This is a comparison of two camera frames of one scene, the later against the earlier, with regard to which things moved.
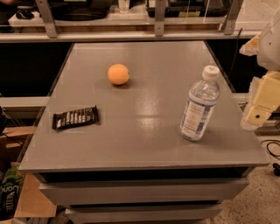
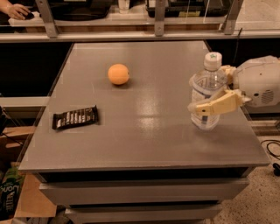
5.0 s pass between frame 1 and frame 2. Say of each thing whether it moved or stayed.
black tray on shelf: stayed
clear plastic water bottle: moved
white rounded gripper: moved
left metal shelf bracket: stayed
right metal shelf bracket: stayed
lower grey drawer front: stayed
